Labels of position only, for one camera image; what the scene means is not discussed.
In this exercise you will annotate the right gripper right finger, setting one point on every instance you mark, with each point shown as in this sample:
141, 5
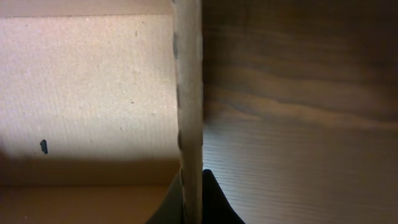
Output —
216, 208

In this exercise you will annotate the brown cardboard box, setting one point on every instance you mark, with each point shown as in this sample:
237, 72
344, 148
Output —
101, 107

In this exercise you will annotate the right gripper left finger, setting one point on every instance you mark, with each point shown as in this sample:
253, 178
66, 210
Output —
170, 210

